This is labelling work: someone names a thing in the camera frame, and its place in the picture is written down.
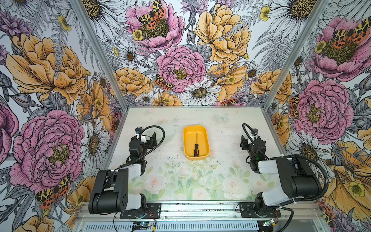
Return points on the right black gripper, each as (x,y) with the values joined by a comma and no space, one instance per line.
(244,142)

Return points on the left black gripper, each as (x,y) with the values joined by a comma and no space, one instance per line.
(149,141)

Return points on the orange black handled screwdriver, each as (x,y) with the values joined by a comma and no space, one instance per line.
(196,150)

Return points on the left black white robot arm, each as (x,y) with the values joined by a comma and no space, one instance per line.
(110,193)

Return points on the yellow plastic bin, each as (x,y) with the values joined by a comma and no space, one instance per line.
(189,139)

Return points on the right green circuit board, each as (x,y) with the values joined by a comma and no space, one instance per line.
(269,223)

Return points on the green circuit board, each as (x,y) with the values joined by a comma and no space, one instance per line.
(269,223)
(143,226)

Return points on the left green circuit board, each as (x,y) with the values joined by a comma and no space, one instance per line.
(143,226)

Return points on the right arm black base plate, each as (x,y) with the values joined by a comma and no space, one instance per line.
(250,210)

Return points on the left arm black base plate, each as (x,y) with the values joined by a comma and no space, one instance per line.
(150,211)

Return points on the aluminium front rail frame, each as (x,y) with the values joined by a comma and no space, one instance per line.
(208,216)

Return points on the right aluminium corner post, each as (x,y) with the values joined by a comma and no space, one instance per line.
(313,19)

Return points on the aluminium corner post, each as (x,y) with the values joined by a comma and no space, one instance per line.
(313,19)
(94,40)

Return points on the left aluminium corner post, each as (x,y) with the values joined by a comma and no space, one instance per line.
(94,40)

